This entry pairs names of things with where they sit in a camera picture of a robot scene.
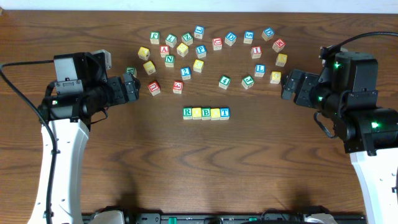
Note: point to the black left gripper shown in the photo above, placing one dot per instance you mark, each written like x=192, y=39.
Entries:
x=130, y=88

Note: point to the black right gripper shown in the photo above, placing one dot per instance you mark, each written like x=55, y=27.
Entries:
x=302, y=77

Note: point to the green R block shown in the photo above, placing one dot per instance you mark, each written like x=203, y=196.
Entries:
x=187, y=113

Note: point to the yellow O block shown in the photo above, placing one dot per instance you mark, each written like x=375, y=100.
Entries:
x=215, y=114
x=196, y=113

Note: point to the blue T block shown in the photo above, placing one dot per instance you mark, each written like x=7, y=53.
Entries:
x=224, y=113

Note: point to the green B block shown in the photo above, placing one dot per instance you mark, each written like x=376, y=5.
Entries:
x=206, y=113

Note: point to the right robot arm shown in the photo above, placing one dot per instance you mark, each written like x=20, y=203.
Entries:
x=345, y=92

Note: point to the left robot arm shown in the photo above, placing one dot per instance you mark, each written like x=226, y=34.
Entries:
x=81, y=89

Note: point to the green A block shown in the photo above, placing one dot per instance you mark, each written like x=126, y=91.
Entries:
x=132, y=71

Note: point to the yellow G block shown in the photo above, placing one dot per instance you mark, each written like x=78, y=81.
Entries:
x=275, y=77

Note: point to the red U block bottom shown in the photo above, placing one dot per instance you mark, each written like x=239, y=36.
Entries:
x=154, y=88

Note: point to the red u block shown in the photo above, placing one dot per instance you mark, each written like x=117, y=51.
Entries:
x=154, y=88
x=217, y=43

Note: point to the yellow block far right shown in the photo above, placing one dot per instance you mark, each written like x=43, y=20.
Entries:
x=281, y=60

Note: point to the yellow S block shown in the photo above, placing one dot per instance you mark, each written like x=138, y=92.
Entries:
x=149, y=67

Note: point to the yellow block upper left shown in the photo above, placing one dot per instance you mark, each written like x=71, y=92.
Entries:
x=143, y=53

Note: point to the blue L block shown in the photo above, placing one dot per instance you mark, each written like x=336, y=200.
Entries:
x=260, y=70

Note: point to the red M block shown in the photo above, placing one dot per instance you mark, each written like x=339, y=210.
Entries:
x=278, y=45

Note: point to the green J block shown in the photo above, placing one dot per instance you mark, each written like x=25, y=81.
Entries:
x=247, y=82

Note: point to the red I block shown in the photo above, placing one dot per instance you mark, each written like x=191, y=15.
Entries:
x=256, y=52

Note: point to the green N block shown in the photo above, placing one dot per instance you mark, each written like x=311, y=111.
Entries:
x=169, y=60

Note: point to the red A block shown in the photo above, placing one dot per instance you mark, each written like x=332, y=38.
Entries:
x=164, y=50

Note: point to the blue D block right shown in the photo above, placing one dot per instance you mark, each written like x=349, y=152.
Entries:
x=267, y=34

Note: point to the blue d block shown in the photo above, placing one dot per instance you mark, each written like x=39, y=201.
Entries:
x=267, y=34
x=230, y=38

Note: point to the green F block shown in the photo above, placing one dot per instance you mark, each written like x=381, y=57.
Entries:
x=155, y=38

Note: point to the blue 2 block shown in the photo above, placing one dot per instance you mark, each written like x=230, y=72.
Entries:
x=185, y=73

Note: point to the green L block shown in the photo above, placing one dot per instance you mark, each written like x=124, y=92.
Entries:
x=171, y=40

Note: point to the blue S block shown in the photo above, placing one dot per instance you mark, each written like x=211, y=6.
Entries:
x=248, y=37

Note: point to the yellow block upper middle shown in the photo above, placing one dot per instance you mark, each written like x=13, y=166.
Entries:
x=182, y=50

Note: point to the green 4 block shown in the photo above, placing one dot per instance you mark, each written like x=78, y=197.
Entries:
x=224, y=82

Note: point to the yellow C block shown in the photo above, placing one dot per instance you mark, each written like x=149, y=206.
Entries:
x=198, y=65

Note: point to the green Z block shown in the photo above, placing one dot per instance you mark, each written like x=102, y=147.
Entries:
x=187, y=38

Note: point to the blue P block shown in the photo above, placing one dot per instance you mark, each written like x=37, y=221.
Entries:
x=201, y=51

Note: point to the red U block top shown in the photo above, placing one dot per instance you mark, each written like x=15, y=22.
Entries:
x=217, y=43

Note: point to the blue block top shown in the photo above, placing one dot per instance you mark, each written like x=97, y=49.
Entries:
x=199, y=32

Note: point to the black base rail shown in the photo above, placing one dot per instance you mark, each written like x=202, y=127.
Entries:
x=313, y=214

